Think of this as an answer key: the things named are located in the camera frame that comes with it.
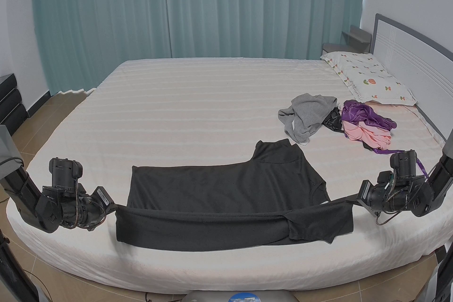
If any pink garment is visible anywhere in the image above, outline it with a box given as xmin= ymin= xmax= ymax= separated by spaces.
xmin=343 ymin=121 xmax=393 ymax=151

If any white printed pillow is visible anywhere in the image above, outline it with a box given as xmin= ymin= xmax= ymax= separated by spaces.
xmin=320 ymin=51 xmax=419 ymax=106

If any purple garment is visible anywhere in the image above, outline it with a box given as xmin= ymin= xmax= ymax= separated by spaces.
xmin=341 ymin=99 xmax=427 ymax=177

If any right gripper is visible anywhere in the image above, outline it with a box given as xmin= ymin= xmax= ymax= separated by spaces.
xmin=356 ymin=179 xmax=390 ymax=216

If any bed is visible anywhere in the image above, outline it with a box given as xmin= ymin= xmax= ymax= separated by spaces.
xmin=5 ymin=13 xmax=453 ymax=294

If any black shiny garment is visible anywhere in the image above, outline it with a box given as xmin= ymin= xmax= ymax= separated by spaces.
xmin=323 ymin=107 xmax=345 ymax=133

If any black T-shirt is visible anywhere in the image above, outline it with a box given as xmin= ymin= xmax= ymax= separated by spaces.
xmin=115 ymin=138 xmax=355 ymax=252

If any black chest of drawers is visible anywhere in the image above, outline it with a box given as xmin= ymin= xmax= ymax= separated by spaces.
xmin=0 ymin=73 xmax=30 ymax=136

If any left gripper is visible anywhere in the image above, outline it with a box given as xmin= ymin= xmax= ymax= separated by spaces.
xmin=79 ymin=185 xmax=117 ymax=229

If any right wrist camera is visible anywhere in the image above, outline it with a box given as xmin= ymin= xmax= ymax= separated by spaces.
xmin=376 ymin=171 xmax=394 ymax=189

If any grey bedside table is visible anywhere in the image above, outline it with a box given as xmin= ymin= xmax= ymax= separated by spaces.
xmin=322 ymin=25 xmax=372 ymax=54

